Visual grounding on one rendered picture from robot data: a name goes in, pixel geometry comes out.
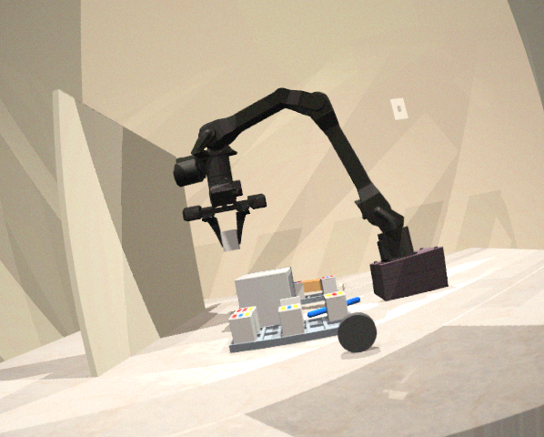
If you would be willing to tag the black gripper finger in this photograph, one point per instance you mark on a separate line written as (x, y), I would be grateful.
(213, 222)
(240, 222)

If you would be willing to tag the blue rod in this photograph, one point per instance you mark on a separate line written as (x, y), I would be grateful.
(323, 310)

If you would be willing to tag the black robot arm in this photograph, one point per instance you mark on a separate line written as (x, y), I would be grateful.
(393, 243)

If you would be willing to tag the black round disc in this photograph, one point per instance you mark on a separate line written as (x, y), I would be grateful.
(357, 332)

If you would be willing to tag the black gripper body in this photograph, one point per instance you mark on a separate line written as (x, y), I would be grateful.
(197, 212)

